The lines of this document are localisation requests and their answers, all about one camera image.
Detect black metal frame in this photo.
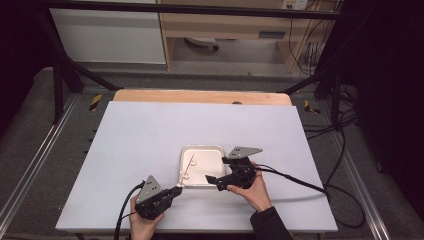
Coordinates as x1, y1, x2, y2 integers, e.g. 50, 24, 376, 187
33, 0, 345, 125

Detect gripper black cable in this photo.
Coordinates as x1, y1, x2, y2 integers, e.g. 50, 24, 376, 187
254, 163, 366, 230
113, 181, 147, 240

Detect person's right hand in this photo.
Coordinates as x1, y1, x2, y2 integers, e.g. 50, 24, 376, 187
226, 162, 273, 213

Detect white table cover board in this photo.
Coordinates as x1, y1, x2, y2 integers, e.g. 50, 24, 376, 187
55, 101, 338, 233

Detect square metal tray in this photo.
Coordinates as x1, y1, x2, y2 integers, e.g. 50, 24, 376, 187
178, 144, 231, 190

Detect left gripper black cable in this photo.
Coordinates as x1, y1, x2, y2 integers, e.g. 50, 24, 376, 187
113, 181, 147, 240

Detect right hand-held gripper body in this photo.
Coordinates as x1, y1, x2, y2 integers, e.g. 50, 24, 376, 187
215, 146, 264, 192

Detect light wooden desk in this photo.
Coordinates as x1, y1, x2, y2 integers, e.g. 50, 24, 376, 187
155, 0, 342, 73

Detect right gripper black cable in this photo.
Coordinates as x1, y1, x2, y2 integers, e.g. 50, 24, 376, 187
254, 163, 366, 230

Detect yellow black floor tape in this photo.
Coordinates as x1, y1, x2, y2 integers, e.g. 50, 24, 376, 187
303, 99, 322, 115
88, 93, 104, 112

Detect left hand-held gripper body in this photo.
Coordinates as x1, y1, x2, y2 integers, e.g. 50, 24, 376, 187
134, 175, 175, 221

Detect white cabinet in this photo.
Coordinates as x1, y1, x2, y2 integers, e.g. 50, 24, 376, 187
49, 7, 167, 65

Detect white power strip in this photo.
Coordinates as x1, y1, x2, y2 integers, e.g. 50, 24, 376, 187
281, 0, 310, 11

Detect office chair base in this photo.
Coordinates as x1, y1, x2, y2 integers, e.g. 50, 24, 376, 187
184, 36, 220, 52

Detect wooden table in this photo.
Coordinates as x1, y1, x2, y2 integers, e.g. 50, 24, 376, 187
112, 88, 293, 107

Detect hanging black cables bundle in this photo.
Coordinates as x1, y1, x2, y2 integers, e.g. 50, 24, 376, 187
287, 0, 336, 77

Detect black floor cables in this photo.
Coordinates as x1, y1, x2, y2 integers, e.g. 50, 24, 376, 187
301, 83, 360, 188

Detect person's left hand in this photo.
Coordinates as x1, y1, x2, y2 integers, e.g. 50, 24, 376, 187
129, 195, 165, 240

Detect aluminium floor rail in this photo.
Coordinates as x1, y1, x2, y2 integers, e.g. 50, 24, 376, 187
0, 94, 80, 228
327, 131, 392, 240

